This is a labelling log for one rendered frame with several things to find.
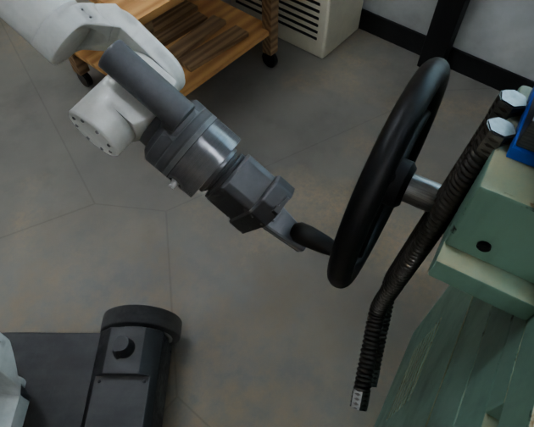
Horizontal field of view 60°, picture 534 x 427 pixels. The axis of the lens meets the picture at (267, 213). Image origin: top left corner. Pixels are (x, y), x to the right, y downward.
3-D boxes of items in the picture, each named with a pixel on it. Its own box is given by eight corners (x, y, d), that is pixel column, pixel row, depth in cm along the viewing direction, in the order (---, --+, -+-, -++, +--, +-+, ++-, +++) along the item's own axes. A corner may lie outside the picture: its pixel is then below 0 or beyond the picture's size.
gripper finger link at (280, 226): (297, 256, 54) (258, 222, 53) (313, 235, 55) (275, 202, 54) (303, 255, 53) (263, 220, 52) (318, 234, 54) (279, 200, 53)
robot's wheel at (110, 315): (196, 341, 119) (143, 354, 128) (197, 322, 121) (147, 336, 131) (136, 317, 105) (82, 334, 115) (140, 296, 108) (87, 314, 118)
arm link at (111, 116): (149, 192, 54) (69, 127, 52) (205, 130, 57) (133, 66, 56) (161, 170, 43) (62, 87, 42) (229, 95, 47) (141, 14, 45)
